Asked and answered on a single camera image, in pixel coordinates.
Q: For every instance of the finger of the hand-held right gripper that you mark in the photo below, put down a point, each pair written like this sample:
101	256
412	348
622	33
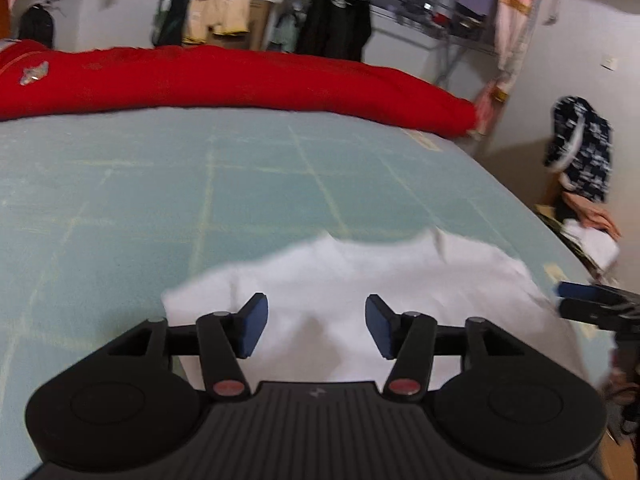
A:
575	290
585	310

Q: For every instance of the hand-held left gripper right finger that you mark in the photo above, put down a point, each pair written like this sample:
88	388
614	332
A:
380	325

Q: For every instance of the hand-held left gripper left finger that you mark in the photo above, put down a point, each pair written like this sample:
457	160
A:
252	322

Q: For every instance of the white printed long-sleeve shirt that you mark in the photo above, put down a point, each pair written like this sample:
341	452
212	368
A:
325	280

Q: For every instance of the green patterned chair cushion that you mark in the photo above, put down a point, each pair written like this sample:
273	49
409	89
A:
555	230

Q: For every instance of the orange-pink cloth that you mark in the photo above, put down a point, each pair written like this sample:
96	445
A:
595	215

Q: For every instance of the red quilt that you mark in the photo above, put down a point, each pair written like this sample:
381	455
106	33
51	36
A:
225	80

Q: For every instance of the pink patterned curtain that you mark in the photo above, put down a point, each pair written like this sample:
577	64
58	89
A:
515	20

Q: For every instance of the metal drying rack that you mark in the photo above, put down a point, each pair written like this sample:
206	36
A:
450	40

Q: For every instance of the grey-green hanging garment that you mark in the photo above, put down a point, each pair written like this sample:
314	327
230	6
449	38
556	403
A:
286	32

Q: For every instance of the cardboard box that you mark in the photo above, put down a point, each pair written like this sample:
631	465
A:
260	25

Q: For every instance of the small red garment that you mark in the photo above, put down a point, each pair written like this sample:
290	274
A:
441	17

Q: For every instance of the black jacket with badge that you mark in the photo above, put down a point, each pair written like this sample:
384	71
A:
325	25

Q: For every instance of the beige floral garment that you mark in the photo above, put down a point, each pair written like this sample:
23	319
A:
195	22

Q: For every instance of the beige shorts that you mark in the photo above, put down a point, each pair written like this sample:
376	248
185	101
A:
227	15

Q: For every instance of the black backpack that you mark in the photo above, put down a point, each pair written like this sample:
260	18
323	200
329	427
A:
36	27

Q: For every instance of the wooden headboard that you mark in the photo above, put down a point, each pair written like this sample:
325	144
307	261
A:
4	15

